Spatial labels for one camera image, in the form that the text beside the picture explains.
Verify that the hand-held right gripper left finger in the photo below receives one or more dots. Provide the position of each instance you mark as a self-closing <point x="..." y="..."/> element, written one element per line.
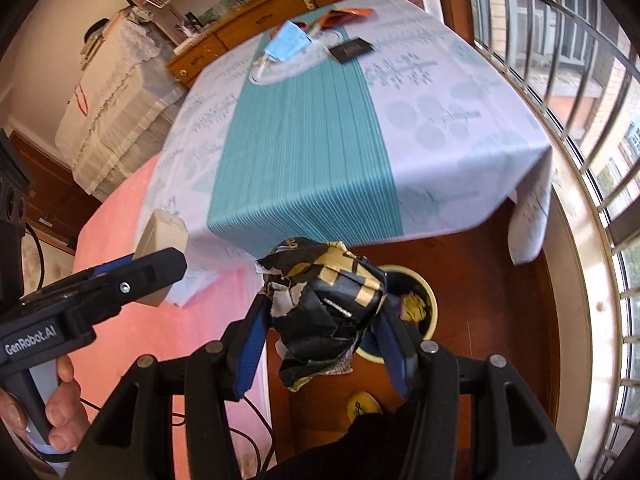
<point x="250" y="355"/>

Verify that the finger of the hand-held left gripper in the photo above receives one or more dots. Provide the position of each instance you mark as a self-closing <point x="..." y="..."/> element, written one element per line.
<point x="145" y="275"/>
<point x="117" y="264"/>

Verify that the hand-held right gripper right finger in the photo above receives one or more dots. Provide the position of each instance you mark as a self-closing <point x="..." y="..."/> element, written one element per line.
<point x="392" y="360"/>

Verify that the small drink carton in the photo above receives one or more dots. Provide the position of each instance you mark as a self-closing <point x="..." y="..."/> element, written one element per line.
<point x="162" y="232"/>

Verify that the yellow rimmed bin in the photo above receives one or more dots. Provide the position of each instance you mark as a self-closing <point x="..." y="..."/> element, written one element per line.
<point x="429" y="317"/>

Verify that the black and gold wrapper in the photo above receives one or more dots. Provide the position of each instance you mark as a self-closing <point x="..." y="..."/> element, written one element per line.
<point x="320" y="310"/>

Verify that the person's left hand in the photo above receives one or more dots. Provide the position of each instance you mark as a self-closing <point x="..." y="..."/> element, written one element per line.
<point x="67" y="420"/>

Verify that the yellow shoe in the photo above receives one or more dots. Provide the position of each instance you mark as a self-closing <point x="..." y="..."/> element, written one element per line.
<point x="362" y="402"/>

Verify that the pink bed sheet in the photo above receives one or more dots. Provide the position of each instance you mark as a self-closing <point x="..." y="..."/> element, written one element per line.
<point x="165" y="335"/>

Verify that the dark wooden cabinet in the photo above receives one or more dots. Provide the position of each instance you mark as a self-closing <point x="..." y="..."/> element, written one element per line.
<point x="55" y="195"/>

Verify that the person's black trouser leg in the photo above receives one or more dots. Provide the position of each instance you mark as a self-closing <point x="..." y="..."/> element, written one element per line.
<point x="360" y="450"/>

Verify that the white lace cover cloth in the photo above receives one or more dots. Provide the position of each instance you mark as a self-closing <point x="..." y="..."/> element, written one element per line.
<point x="115" y="110"/>

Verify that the white and teal tablecloth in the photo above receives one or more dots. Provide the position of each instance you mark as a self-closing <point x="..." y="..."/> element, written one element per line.
<point x="300" y="160"/>

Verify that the stone window sill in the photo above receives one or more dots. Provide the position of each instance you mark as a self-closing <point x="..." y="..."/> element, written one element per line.
<point x="585" y="310"/>

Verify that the white power strip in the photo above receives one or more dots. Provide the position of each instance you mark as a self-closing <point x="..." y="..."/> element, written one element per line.
<point x="185" y="44"/>

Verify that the dark round object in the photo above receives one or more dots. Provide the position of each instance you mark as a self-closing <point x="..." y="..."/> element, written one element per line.
<point x="97" y="30"/>

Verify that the metal window grille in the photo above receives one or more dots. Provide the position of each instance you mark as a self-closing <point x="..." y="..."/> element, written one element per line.
<point x="614" y="280"/>

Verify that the blue face mask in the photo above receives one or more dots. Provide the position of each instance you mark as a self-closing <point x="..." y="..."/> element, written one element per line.
<point x="287" y="42"/>

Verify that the wooden sideboard with drawers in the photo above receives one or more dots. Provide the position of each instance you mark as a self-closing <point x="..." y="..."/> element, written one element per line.
<point x="250" y="20"/>

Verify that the flat black box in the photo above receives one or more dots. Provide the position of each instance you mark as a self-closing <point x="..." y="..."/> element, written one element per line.
<point x="350" y="50"/>

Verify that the orange foil packet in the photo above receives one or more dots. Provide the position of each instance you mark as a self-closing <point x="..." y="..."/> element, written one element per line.
<point x="350" y="12"/>

